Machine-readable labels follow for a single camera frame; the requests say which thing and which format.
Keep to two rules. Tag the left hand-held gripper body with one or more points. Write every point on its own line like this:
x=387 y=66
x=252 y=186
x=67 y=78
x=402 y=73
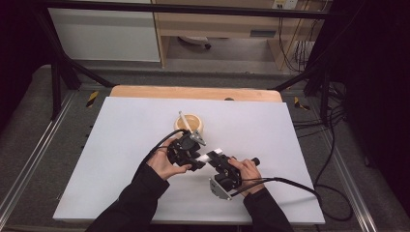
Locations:
x=183 y=150

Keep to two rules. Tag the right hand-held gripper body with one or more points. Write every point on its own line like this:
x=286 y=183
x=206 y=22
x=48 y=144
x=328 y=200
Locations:
x=228 y=179

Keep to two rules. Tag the white eraser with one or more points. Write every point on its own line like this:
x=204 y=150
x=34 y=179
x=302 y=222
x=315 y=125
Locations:
x=203 y=158

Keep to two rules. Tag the white pen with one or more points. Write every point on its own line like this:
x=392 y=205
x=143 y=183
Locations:
x=185 y=122

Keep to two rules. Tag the round wooden dish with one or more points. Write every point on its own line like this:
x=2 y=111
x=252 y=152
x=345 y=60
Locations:
x=193 y=121

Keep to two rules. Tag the person's right hand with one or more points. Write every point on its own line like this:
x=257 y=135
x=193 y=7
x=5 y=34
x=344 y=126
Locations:
x=249 y=175

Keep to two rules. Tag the person's left hand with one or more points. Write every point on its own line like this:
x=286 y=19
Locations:
x=161 y=164

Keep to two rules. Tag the office chair base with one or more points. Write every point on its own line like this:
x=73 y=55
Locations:
x=196 y=40

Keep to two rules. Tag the wooden desk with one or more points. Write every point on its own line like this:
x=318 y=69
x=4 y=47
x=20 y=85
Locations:
x=219 y=24

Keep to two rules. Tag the white cabinet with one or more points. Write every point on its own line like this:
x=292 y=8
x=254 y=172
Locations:
x=103 y=35

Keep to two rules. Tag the aluminium rail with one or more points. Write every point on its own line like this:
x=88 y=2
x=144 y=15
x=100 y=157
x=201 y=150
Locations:
x=348 y=180
x=35 y=154

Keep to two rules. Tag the black metal frame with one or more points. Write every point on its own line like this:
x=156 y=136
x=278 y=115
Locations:
x=193 y=9

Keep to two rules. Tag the wall power outlet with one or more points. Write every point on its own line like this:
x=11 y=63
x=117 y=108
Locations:
x=285 y=4

